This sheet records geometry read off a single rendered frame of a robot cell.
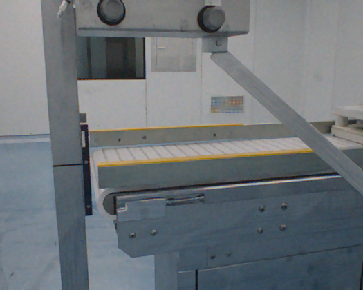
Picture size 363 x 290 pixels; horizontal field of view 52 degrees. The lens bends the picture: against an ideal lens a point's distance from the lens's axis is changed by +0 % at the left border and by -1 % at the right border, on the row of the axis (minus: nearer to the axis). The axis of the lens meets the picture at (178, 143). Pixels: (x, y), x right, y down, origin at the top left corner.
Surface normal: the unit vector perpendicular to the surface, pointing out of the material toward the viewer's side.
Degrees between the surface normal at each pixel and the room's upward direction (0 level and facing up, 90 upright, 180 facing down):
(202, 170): 90
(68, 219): 90
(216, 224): 90
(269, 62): 90
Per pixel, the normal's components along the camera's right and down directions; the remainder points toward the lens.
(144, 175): 0.26, 0.20
